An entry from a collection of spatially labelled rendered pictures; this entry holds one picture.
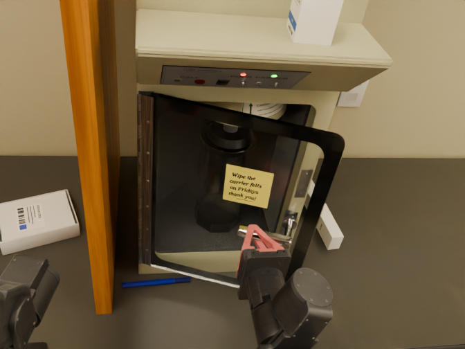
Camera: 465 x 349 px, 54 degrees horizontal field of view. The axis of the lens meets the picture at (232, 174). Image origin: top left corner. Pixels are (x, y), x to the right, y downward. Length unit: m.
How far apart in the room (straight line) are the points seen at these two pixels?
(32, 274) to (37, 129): 0.78
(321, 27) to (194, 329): 0.61
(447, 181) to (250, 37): 1.01
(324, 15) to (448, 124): 1.01
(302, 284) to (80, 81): 0.37
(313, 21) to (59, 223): 0.71
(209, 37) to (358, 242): 0.74
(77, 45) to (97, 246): 0.35
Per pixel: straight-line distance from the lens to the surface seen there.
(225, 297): 0.98
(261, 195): 0.74
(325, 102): 0.76
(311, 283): 0.59
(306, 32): 0.60
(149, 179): 0.78
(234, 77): 0.62
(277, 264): 0.67
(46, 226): 1.06
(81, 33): 0.57
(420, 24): 1.31
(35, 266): 0.56
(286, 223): 0.77
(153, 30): 0.58
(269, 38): 0.60
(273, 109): 0.79
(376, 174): 1.40
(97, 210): 0.73
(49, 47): 1.17
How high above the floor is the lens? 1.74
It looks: 40 degrees down
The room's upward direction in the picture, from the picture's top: 10 degrees clockwise
